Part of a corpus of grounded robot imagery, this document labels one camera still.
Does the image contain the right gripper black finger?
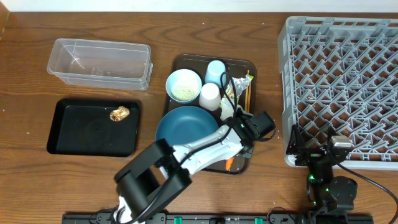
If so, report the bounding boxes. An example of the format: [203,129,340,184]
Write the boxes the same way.
[326,126,338,149]
[286,124,305,155]

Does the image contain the orange carrot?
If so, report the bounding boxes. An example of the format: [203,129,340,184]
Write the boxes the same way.
[225,157,234,171]

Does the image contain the large dark blue bowl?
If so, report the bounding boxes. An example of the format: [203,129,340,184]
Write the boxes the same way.
[155,106,219,146]

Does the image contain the light blue small bowl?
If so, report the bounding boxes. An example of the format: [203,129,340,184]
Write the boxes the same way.
[165,69,202,104]

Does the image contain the brown food scrap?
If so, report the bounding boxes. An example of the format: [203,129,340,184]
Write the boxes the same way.
[109,106,130,122]

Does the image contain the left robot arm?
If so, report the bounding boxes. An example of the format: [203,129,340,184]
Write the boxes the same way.
[114,114,274,223]

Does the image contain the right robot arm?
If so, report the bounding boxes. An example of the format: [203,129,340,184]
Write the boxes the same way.
[286,125,358,223]

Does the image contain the grey plastic dishwasher rack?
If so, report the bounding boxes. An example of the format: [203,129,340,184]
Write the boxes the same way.
[278,16,397,170]

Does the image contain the black waste tray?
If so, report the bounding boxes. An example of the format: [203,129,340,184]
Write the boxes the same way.
[47,98,141,157]

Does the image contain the crumpled white paper napkin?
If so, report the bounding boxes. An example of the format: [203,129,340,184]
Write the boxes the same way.
[220,98,234,121]

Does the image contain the silver green snack wrapper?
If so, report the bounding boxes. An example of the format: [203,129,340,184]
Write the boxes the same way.
[226,74,254,99]

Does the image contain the dark brown serving tray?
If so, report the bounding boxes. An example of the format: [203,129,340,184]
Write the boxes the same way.
[171,54,257,175]

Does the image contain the light blue plastic cup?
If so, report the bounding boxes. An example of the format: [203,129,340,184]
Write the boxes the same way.
[205,60,226,88]

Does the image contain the clear plastic bin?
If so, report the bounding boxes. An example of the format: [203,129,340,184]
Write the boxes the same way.
[47,38,153,91]

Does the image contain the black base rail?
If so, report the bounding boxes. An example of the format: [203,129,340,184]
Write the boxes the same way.
[61,212,374,224]

